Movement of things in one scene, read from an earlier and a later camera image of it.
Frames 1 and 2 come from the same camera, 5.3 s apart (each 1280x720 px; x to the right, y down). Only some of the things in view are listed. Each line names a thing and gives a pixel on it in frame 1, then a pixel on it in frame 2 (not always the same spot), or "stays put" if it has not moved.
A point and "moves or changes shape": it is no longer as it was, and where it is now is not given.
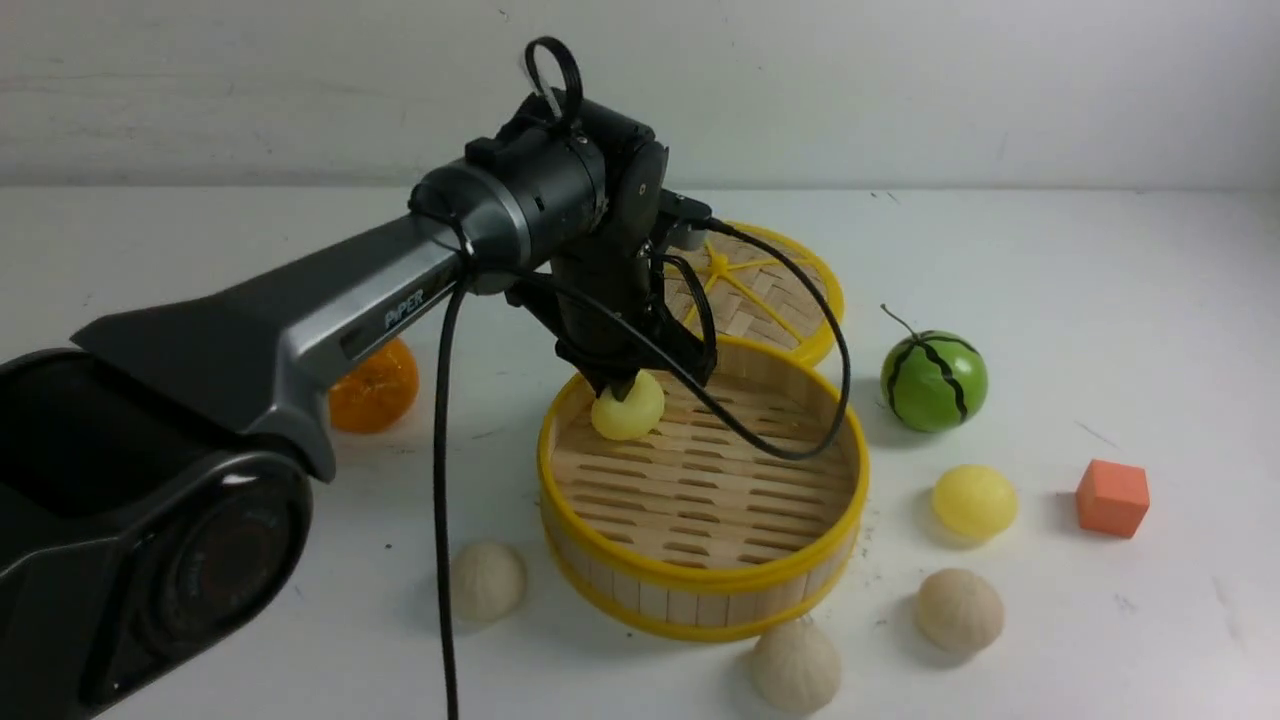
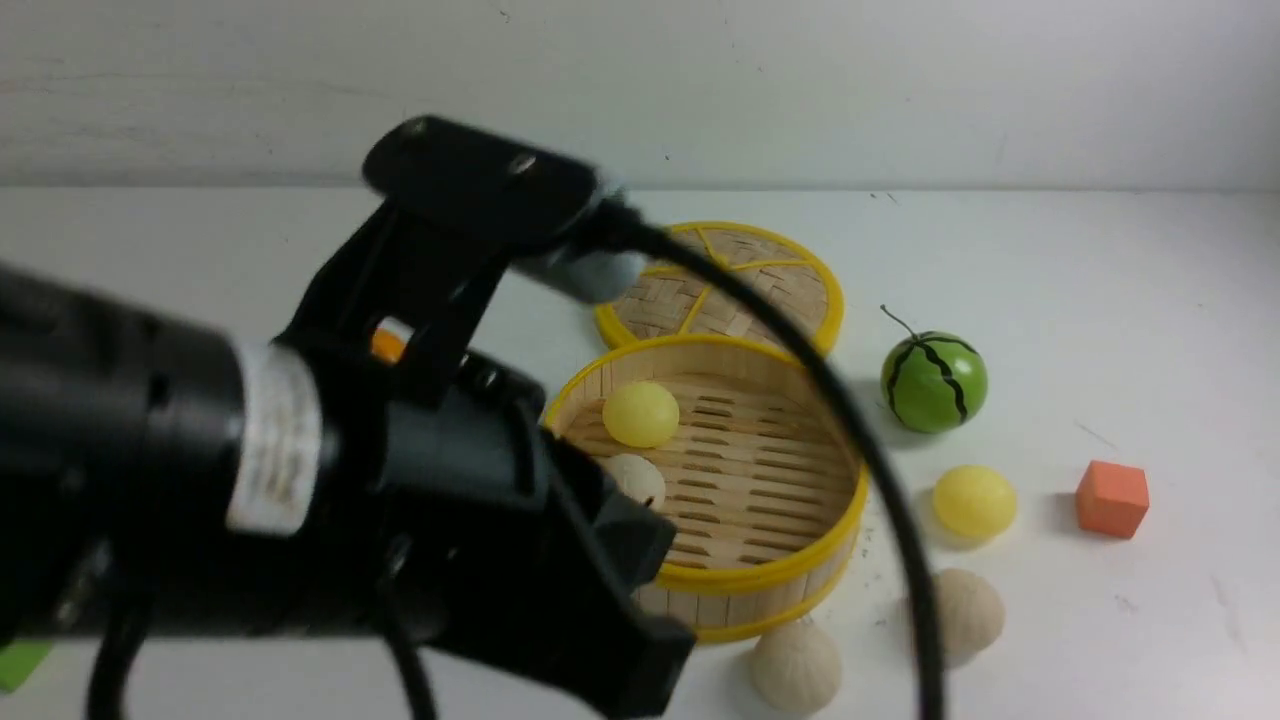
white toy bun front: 795,668 stays put
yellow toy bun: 975,501 stays put
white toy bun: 958,611 stays put
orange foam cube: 1112,497 stays put
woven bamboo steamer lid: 757,302 stays put
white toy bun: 489,582 moves or changes shape
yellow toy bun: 634,417 moves or changes shape
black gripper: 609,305 -> 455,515
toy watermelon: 933,381 stays put
